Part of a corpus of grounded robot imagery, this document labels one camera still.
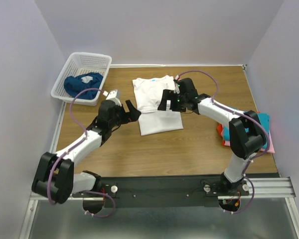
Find white t shirt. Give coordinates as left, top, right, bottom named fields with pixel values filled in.
left=132, top=75, right=183, bottom=136

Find aluminium side rail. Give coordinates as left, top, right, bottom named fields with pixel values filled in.
left=45, top=101, right=67, bottom=152

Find white skirting strip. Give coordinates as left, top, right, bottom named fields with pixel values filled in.
left=110, top=64, right=244, bottom=68

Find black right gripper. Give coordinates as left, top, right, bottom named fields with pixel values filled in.
left=157, top=89, right=187, bottom=113

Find orange folded t shirt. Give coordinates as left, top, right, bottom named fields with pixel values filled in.
left=216, top=123, right=230, bottom=146

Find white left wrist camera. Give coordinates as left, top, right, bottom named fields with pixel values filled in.
left=103, top=90, right=122, bottom=106

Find pink folded t shirt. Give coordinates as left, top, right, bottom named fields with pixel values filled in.
left=267, top=136, right=275, bottom=153

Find dark blue t shirt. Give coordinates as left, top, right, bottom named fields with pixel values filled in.
left=63, top=72, right=103, bottom=98

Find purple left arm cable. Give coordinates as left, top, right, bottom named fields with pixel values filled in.
left=47, top=88, right=117, bottom=219

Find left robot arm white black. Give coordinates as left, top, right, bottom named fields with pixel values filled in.
left=31, top=100, right=141, bottom=204

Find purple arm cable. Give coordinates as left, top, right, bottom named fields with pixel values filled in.
left=47, top=88, right=117, bottom=219
left=174, top=70, right=271, bottom=215

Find aluminium extrusion rail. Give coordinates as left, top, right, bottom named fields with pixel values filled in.
left=251, top=178, right=296, bottom=198

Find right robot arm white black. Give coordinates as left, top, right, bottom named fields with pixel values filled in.
left=157, top=78, right=268, bottom=195

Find white plastic laundry basket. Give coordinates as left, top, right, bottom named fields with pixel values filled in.
left=51, top=52, right=112, bottom=103

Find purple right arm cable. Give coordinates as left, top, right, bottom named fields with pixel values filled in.
left=174, top=70, right=271, bottom=215

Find teal folded t shirt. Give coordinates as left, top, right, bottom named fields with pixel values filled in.
left=221, top=112, right=272, bottom=147

